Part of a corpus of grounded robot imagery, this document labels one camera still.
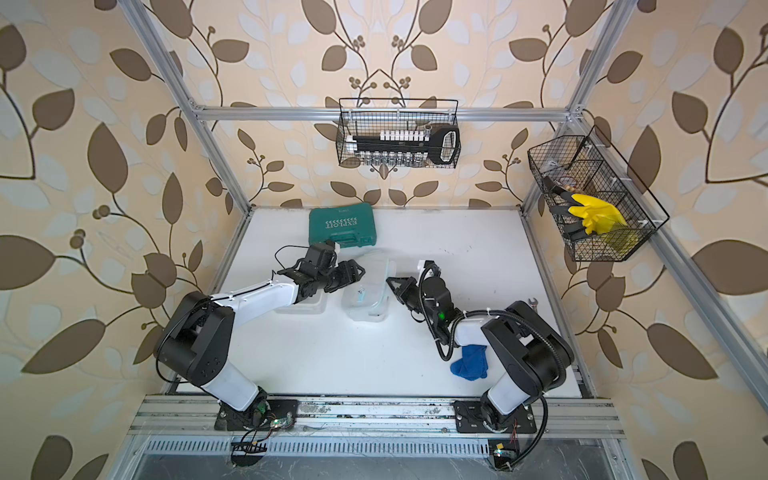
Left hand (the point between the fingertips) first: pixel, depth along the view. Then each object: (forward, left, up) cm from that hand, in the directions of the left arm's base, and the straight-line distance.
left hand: (355, 270), depth 91 cm
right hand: (-4, -9, +2) cm, 11 cm away
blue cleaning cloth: (-25, -34, -7) cm, 43 cm away
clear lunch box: (-10, +11, -3) cm, 15 cm away
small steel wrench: (-6, -57, -9) cm, 58 cm away
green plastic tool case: (+23, +4, -5) cm, 24 cm away
